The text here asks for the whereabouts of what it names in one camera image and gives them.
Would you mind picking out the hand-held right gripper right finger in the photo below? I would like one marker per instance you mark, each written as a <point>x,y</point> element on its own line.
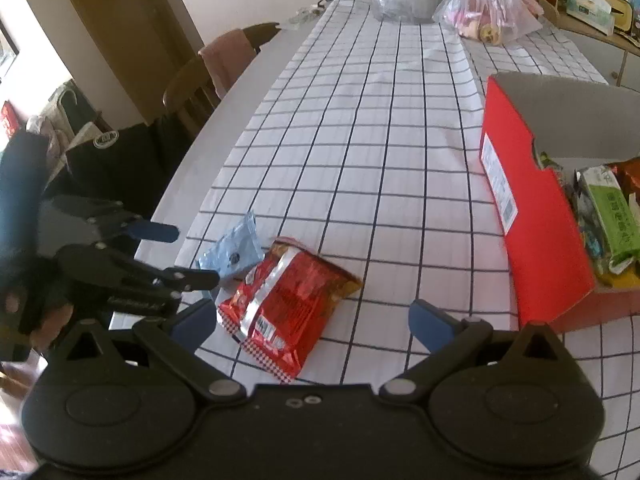
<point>431,323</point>

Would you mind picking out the crumpled clear wrapper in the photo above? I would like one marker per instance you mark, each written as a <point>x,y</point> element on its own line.
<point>305,15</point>

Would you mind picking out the wooden chair with cloth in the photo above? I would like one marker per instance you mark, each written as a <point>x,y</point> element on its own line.
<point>185,95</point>

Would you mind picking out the white checkered tablecloth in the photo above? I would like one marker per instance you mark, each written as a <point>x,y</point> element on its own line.
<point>375,135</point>

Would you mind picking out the red snack packet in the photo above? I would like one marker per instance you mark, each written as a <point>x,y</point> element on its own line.
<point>290,305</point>

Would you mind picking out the wooden door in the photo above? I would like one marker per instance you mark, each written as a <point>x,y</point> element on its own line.
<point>125,35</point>

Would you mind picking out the grey wooden-top cabinet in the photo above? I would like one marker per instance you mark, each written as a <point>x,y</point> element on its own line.
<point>600,55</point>

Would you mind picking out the pink cloth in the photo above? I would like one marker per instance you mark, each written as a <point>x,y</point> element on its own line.
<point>225,62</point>

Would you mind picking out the green white tissue box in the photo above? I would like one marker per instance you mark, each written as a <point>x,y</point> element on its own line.
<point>592,12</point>

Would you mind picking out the person's left hand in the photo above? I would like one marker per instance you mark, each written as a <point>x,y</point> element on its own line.
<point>55,326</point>

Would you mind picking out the pile of clothes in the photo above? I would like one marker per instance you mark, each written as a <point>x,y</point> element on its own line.
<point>47,135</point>

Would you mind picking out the red cardboard box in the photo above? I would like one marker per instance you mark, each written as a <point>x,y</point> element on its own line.
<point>540,240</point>

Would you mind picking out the black jacket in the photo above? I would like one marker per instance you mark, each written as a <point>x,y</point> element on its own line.
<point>140,160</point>

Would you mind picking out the pink plastic bag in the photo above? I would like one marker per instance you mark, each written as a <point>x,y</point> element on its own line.
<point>485,15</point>

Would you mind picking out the yellow snack packet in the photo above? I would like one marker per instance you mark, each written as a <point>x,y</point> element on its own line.
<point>620,280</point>

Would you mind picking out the green snack packet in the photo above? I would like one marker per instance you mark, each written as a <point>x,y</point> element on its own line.
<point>612,215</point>

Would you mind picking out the yellow box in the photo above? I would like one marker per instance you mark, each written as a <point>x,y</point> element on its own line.
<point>620,12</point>

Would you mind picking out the light blue snack packet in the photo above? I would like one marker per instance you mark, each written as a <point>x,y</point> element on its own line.
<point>235,255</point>

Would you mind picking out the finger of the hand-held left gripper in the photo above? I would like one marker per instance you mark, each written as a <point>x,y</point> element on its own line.
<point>196,280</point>
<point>156,232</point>

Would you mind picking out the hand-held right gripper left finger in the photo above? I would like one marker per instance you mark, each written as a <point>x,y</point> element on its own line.
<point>196,321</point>

